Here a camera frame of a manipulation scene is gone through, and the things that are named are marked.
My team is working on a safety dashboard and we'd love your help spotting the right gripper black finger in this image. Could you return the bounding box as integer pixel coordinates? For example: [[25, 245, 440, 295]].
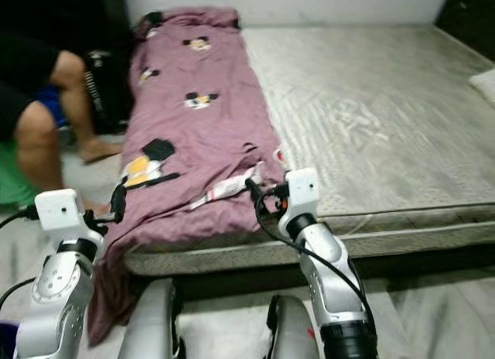
[[245, 177, 269, 217]]

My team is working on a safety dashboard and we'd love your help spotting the green plastic stool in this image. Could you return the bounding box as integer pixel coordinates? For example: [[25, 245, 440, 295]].
[[0, 138, 41, 210]]

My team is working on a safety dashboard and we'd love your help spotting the pink cartoon print blanket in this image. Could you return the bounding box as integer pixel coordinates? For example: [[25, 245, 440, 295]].
[[87, 7, 288, 348]]

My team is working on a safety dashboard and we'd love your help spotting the person in black clothes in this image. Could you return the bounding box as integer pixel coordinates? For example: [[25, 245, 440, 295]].
[[0, 32, 125, 214]]

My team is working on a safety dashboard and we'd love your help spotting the black bag white print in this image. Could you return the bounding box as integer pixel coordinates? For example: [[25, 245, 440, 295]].
[[84, 50, 134, 135]]

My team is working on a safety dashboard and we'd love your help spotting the grey robot left leg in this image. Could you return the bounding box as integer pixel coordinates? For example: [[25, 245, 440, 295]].
[[118, 279, 184, 359]]

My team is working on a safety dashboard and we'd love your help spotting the grey robot leg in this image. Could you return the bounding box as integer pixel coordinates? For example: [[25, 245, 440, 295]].
[[118, 279, 184, 359], [266, 294, 323, 359]]

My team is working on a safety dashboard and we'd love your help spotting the grey bed base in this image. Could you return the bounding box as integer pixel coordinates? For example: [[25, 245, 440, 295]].
[[124, 218, 495, 278]]

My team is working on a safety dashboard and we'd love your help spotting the grey quilted mattress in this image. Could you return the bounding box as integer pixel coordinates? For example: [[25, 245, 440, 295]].
[[124, 25, 495, 257]]

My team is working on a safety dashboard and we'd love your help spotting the grey robot right leg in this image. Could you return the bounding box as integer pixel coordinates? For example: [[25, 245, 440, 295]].
[[266, 294, 323, 359]]

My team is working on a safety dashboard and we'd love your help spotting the purple plastic bucket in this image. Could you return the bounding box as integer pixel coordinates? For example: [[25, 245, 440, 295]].
[[0, 320, 21, 359]]

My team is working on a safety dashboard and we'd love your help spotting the black tufted headboard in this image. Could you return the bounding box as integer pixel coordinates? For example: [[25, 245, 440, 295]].
[[435, 0, 495, 43]]

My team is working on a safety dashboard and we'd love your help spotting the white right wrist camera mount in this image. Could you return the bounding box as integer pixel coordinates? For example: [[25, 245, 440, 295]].
[[278, 168, 323, 231]]

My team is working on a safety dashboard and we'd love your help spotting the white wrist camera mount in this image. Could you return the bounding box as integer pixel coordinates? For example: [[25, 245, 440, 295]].
[[35, 189, 106, 256], [278, 168, 323, 231]]

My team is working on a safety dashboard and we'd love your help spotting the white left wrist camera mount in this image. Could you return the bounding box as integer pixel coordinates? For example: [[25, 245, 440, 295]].
[[35, 189, 106, 256]]

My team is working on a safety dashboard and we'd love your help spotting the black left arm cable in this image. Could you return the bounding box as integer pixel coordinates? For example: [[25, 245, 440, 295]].
[[0, 206, 41, 310]]

